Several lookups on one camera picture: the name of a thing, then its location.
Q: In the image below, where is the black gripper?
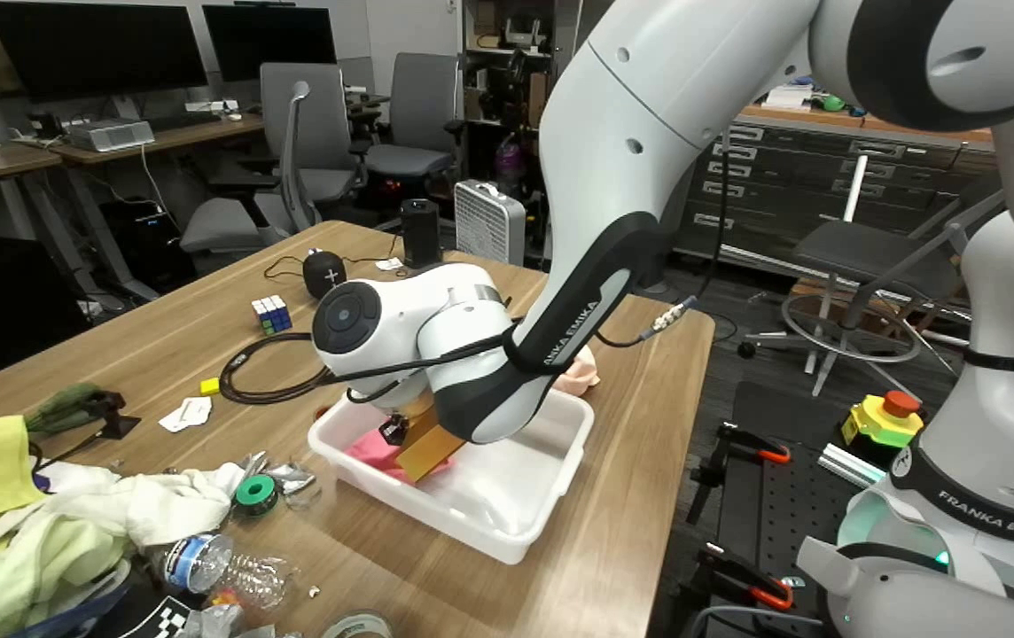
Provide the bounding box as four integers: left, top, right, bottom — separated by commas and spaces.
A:
375, 411, 406, 441

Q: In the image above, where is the pink cloth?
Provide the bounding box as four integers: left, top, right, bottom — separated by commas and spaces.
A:
352, 432, 397, 468

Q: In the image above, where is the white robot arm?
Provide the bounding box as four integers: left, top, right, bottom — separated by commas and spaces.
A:
311, 0, 1014, 638

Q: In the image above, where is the white box fan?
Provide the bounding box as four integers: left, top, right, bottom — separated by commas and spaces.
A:
453, 181, 524, 266

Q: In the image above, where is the white plastic bin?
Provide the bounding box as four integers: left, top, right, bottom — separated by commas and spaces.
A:
308, 391, 596, 564

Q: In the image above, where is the green tape roll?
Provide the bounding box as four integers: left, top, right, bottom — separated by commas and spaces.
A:
229, 472, 281, 512

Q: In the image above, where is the rubiks cube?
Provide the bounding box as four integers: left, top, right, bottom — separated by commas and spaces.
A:
252, 295, 290, 333

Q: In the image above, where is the black round speaker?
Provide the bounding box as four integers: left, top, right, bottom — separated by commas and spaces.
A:
300, 249, 346, 297

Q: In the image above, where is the white paper scrap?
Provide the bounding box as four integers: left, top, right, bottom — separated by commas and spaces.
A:
159, 396, 211, 432

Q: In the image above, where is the black cylinder speaker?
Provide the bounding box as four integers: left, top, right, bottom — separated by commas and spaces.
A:
400, 198, 444, 269

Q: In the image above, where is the clear plastic water bottle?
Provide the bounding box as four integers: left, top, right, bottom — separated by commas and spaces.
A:
159, 535, 233, 596

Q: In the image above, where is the grey office chair left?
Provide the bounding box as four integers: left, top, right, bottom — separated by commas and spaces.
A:
181, 59, 355, 253

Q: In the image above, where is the grey office chair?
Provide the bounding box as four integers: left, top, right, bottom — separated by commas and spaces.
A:
366, 54, 457, 181
181, 59, 355, 253

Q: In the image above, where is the grey office chair right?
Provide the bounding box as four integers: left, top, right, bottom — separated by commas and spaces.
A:
366, 54, 457, 181

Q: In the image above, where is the white crumpled cloth pile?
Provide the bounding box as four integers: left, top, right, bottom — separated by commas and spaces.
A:
0, 465, 242, 638

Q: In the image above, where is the green black tool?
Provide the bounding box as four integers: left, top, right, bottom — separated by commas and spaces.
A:
25, 387, 137, 439

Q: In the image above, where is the black orange clamp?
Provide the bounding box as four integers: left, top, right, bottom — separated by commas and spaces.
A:
683, 421, 791, 525

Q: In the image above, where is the black monitor right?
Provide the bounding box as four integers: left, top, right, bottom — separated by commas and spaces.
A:
204, 3, 336, 80

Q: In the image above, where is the black monitor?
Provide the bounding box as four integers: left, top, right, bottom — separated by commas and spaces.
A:
204, 3, 336, 80
0, 3, 204, 100

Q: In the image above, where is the wooden desk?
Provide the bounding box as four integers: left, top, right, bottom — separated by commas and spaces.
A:
0, 108, 270, 192

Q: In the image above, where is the black drawer cabinet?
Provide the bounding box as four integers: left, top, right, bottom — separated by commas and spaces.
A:
678, 112, 996, 257

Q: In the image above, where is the black drafting stool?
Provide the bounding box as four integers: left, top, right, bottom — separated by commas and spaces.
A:
738, 174, 1002, 387

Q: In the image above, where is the red yellow emergency stop button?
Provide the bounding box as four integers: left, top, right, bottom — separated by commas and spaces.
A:
840, 391, 921, 447

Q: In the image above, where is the black monitor left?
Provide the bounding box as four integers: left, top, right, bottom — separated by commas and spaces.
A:
0, 3, 204, 100

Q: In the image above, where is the black coiled cable ring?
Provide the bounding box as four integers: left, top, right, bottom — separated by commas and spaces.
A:
217, 328, 345, 408

